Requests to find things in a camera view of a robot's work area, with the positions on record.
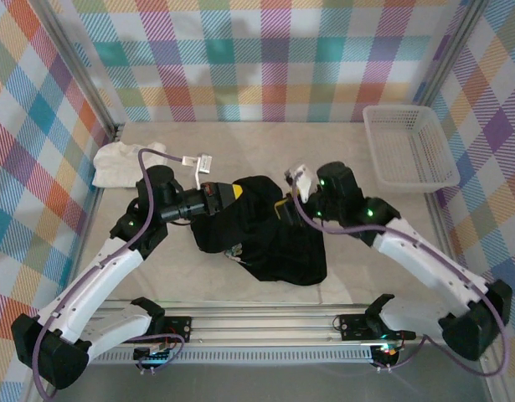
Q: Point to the white plastic mesh basket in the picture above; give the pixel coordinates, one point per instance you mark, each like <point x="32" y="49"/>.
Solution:
<point x="408" y="146"/>

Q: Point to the small controller circuit board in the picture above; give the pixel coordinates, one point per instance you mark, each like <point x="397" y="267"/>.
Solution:
<point x="152" y="356"/>
<point x="387" y="352"/>

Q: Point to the aluminium side rail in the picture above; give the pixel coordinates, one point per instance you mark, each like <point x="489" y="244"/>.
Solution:
<point x="436" y="218"/>
<point x="88" y="222"/>

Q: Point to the black t-shirt with flower print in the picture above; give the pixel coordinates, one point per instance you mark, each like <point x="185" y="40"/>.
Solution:
<point x="282" y="251"/>

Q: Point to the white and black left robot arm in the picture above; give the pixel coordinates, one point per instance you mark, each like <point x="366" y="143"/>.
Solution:
<point x="94" y="285"/>

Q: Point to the folded white t-shirt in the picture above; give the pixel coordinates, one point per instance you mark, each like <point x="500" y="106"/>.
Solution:
<point x="114" y="167"/>

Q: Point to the aluminium rail frame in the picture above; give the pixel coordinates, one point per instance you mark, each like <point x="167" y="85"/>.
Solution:
<point x="261" y="324"/>

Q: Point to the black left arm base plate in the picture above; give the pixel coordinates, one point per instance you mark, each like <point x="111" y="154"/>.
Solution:
<point x="179" y="326"/>

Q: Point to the aluminium corner post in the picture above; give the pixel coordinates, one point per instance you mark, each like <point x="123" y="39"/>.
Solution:
<point x="449" y="50"/>
<point x="87" y="71"/>

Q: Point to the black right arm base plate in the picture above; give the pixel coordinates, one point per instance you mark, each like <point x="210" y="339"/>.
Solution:
<point x="353" y="326"/>

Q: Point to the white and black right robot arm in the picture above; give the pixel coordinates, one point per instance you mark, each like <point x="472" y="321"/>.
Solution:
<point x="424" y="264"/>

